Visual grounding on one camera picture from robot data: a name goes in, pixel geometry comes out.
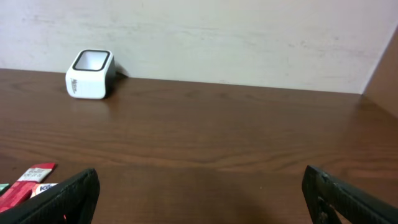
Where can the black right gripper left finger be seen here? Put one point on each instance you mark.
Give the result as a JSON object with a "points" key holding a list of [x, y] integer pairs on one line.
{"points": [[71, 201]]}

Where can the orange tissue pack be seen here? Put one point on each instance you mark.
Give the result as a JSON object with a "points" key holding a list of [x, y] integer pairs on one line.
{"points": [[39, 188]]}

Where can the red stick sachet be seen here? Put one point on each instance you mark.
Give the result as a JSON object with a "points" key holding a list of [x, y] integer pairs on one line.
{"points": [[26, 185]]}

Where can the teal wet wipes pack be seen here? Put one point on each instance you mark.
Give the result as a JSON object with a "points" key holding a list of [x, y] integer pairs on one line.
{"points": [[4, 187]]}

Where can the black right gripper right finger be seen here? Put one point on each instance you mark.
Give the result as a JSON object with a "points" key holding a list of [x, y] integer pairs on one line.
{"points": [[328, 197]]}

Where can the white barcode scanner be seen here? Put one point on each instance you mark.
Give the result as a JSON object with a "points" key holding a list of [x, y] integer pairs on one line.
{"points": [[91, 75]]}

